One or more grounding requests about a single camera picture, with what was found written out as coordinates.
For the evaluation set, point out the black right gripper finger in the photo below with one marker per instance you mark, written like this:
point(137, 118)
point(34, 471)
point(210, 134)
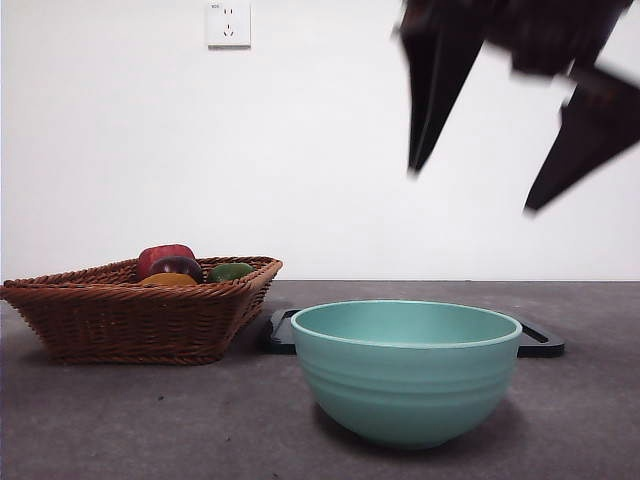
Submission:
point(590, 135)
point(432, 90)

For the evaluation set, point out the teal ribbed bowl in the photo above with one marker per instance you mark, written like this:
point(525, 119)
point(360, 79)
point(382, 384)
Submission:
point(405, 395)

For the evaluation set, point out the orange-brown kiwifruit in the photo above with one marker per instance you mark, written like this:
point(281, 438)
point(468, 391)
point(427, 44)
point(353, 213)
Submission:
point(167, 280)

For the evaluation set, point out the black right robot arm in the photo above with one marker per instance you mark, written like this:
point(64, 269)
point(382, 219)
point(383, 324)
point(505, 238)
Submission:
point(540, 30)

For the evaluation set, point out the dark rectangular tray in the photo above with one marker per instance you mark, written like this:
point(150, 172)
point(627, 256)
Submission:
point(542, 345)

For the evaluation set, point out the green avocado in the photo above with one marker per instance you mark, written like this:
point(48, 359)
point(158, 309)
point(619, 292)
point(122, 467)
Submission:
point(227, 272)

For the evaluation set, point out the dark red plum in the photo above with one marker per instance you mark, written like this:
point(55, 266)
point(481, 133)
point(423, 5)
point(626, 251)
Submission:
point(182, 265)

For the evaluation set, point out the red apple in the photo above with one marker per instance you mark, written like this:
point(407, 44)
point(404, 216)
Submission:
point(160, 254)

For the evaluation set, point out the brown wicker basket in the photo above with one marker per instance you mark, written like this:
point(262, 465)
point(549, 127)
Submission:
point(125, 325)

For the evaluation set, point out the white wall socket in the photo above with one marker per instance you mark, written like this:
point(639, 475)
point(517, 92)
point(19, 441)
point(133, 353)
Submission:
point(229, 25)

